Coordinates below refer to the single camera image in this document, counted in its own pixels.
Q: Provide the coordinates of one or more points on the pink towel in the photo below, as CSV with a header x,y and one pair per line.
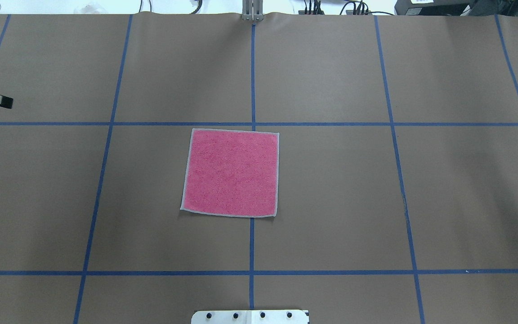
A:
x,y
232,173

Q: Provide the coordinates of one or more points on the aluminium frame post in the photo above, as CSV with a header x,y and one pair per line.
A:
x,y
252,10

